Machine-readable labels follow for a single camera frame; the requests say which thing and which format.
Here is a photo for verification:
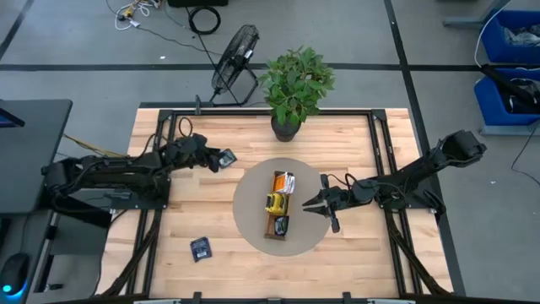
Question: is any black desk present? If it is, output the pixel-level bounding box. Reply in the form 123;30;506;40
0;98;74;216

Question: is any coiled black cable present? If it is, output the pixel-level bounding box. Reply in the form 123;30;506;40
186;5;223;36

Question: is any black box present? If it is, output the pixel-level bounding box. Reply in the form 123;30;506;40
167;0;230;8

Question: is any black floor fan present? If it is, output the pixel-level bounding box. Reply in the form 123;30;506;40
209;24;261;108

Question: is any blue storage bin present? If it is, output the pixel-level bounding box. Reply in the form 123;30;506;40
472;67;540;128
479;8;540;65

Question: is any black computer mouse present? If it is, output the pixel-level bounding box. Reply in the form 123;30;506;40
0;252;31;297

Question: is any dark wooden tea box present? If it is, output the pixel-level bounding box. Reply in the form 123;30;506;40
263;169;296;242

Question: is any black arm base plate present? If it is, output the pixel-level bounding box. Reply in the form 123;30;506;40
376;176;446;211
110;176;172;211

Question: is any yellow cable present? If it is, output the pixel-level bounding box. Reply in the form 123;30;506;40
62;133;127;158

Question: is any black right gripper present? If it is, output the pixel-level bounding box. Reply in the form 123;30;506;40
301;173;359;234

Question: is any round grey table mat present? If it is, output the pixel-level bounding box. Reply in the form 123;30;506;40
232;157;332;258

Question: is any black tripod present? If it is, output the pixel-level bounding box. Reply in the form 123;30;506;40
480;62;540;111

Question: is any white cable bundle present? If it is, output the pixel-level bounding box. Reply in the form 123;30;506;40
113;0;162;32

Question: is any green plant in black pot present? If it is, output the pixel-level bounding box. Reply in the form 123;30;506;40
257;45;337;144

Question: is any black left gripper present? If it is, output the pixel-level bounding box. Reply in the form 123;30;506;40
165;133;227;173

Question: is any dark screen device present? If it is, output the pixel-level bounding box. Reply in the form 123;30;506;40
0;107;26;129

